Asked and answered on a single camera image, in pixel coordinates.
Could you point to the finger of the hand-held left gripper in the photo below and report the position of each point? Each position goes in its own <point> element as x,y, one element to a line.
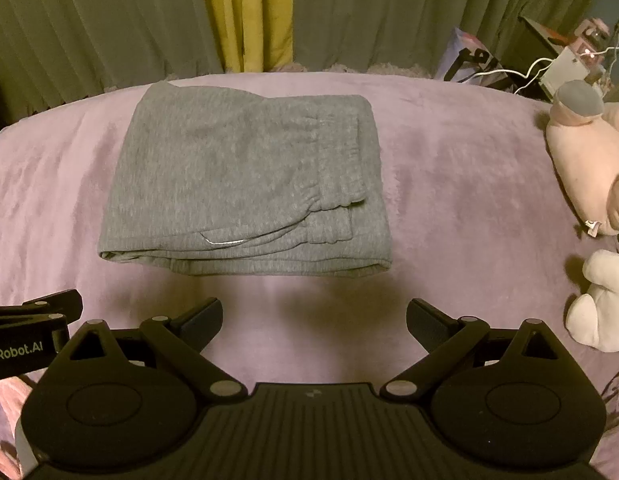
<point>59,302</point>

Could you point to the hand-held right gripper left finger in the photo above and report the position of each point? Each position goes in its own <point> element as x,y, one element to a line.
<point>205,321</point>

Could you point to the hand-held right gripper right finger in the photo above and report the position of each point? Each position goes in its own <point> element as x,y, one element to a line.
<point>430,322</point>

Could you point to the grey pants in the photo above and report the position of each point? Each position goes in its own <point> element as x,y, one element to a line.
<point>229,170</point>

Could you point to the purple fleece blanket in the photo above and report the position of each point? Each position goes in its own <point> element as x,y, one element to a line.
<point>464,185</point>

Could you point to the white plush toy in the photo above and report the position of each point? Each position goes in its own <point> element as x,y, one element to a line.
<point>602,305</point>

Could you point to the pink plush toy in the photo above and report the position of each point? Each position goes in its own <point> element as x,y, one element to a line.
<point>584,160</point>

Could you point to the printed purple bag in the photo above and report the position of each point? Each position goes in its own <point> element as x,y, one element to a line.
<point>464,55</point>

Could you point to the white box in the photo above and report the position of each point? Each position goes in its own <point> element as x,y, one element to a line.
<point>569,72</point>

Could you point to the black stand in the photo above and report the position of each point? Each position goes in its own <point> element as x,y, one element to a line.
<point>527,45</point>

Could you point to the yellow curtain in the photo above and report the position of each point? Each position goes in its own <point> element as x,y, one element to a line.
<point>249,10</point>

